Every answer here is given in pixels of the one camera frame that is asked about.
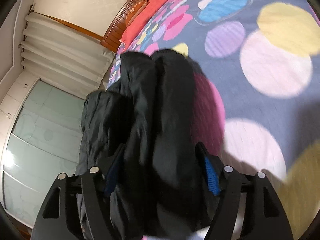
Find black puffer jacket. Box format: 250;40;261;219
76;49;225;239

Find frosted glass wardrobe door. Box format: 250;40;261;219
3;81;84;228

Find white upper cabinets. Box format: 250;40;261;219
1;70;39;141

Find white window curtain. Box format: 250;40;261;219
21;12;114;99

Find colourful polka dot bedspread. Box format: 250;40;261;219
118;0;319;239

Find wooden headboard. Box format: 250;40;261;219
100;0;139;53

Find orange embroidered cushion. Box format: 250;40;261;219
125;0;148;27

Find red pillow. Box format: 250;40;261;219
120;0;168;48

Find wooden wall trim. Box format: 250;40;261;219
25;10;103;42

